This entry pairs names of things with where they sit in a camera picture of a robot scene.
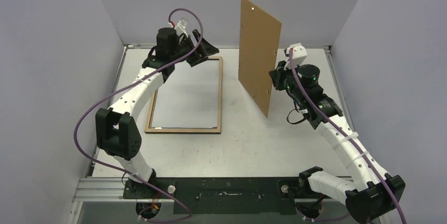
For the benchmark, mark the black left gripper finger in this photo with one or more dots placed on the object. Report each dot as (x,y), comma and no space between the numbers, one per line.
(205,49)
(196,58)

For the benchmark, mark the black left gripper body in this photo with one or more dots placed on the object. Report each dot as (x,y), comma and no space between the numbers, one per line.
(185,46)

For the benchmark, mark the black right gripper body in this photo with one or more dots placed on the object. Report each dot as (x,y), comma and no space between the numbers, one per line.
(277,78)

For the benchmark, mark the brown frame backing board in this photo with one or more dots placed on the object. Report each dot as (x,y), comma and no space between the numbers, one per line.
(258,45)

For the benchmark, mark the wooden picture frame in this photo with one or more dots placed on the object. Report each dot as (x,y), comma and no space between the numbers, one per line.
(220,93)

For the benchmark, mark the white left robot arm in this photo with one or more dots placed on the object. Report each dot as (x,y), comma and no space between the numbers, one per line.
(117,133)

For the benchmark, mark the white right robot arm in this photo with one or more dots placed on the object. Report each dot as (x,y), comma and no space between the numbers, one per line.
(372,192)

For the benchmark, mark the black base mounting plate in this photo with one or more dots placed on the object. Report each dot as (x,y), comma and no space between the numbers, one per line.
(237,195)

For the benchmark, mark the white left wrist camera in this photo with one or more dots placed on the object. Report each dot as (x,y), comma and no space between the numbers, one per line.
(181,27)

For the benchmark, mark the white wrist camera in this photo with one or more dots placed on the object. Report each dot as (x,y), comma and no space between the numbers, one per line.
(181,27)
(296,54)

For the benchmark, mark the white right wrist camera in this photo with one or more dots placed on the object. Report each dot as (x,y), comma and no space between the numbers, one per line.
(296,54)

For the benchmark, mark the aluminium rail front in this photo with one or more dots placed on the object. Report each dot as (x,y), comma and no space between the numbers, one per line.
(116,189)

